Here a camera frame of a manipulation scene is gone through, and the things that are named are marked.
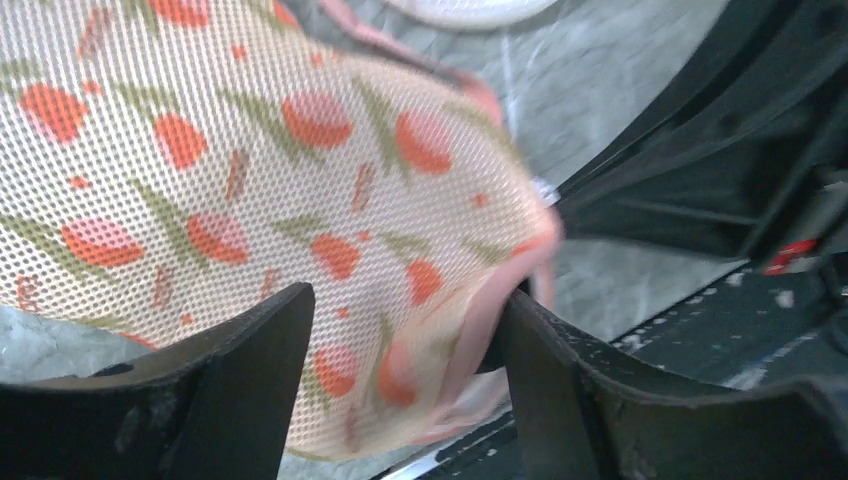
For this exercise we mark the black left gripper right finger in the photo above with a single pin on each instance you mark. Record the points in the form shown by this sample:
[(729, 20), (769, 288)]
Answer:
[(586, 410)]

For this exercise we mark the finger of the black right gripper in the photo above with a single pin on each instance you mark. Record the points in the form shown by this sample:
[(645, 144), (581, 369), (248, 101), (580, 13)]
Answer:
[(743, 155)]

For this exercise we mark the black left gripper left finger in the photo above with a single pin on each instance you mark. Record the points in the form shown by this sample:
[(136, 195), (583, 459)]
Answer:
[(216, 405)]

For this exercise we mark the tulip print mesh laundry bag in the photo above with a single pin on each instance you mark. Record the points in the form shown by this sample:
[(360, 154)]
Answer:
[(168, 165)]

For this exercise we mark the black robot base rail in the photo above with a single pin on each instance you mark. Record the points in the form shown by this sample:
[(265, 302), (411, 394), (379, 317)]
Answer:
[(743, 331)]

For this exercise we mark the cream embroidered mesh laundry bag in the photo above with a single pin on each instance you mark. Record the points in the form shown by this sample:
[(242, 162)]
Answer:
[(470, 14)]

